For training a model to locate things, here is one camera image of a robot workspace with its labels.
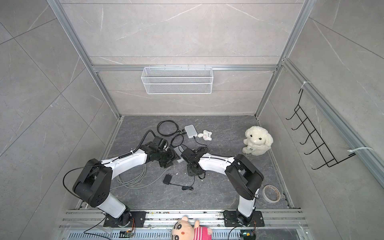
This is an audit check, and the white network switch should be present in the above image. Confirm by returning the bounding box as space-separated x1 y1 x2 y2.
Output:
174 146 184 163
185 125 198 139

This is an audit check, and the short black ethernet cable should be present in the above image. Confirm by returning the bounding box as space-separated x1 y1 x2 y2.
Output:
170 133 185 148

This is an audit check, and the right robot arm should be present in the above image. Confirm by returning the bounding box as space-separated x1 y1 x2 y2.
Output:
181 148 264 227

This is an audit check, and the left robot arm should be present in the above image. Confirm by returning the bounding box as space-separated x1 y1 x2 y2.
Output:
64 130 178 227

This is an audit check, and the black power adapter near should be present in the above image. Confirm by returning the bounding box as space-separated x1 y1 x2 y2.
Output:
162 173 196 192

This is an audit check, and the small white plush toy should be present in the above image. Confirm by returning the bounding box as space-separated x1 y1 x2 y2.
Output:
198 130 213 141

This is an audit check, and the large white plush dog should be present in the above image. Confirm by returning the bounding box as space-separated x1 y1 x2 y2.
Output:
242 126 274 156

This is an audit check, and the pink striped cartoon doll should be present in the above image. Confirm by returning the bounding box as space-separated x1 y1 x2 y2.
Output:
171 217 213 240

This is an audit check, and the roll of tape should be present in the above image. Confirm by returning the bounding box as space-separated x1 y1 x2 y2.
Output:
262 185 281 204

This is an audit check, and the grey cable bundle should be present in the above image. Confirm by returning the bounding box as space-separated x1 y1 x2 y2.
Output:
112 163 173 190

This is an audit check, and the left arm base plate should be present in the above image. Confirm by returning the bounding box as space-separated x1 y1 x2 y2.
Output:
103 211 147 228

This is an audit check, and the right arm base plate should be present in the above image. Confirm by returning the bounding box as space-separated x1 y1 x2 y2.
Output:
223 210 265 227

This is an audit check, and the white wire mesh basket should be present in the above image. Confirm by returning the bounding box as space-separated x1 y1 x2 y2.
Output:
141 67 214 95

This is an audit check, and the black wire hook rack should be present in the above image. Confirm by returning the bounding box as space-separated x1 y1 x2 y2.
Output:
286 89 356 170

